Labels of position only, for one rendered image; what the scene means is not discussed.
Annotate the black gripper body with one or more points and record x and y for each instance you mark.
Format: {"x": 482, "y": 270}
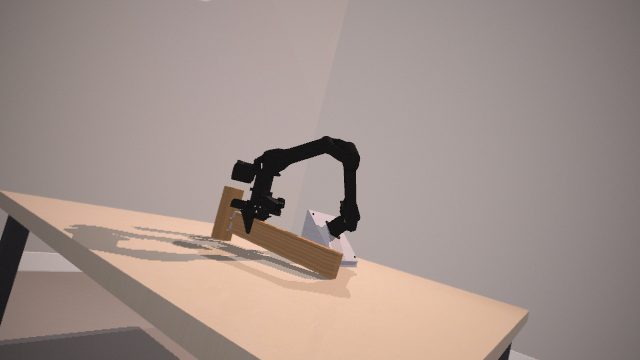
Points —
{"x": 249, "y": 204}

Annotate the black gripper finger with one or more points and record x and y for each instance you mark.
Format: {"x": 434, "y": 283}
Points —
{"x": 262, "y": 217}
{"x": 248, "y": 218}

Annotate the wooden post with two steel pins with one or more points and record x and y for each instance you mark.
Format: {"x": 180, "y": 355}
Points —
{"x": 224, "y": 215}

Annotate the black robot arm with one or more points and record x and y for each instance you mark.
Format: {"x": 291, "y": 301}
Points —
{"x": 276, "y": 160}

